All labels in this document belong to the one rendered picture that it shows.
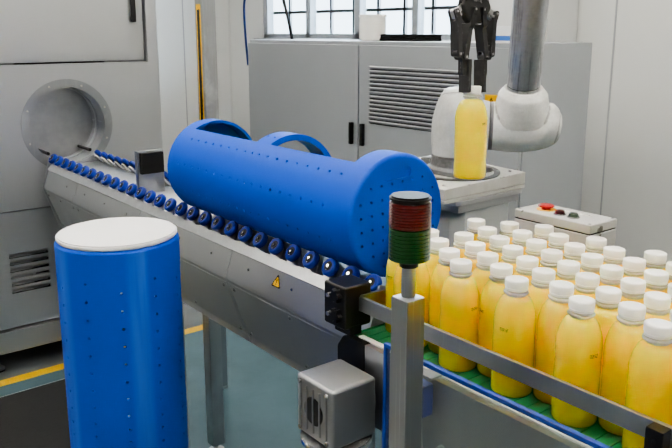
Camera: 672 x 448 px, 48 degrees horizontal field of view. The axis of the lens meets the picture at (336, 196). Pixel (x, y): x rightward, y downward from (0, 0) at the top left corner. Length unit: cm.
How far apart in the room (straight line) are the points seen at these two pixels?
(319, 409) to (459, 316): 32
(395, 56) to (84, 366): 254
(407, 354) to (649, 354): 34
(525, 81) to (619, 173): 236
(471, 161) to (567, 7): 308
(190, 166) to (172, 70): 505
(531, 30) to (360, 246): 94
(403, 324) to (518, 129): 131
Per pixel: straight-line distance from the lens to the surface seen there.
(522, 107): 235
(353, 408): 146
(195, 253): 227
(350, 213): 161
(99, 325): 179
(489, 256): 140
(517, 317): 128
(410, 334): 118
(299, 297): 184
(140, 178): 278
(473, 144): 164
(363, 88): 410
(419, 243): 112
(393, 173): 168
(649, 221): 461
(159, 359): 184
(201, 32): 301
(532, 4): 227
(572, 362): 122
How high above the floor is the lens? 150
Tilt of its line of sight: 12 degrees down
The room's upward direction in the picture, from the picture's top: straight up
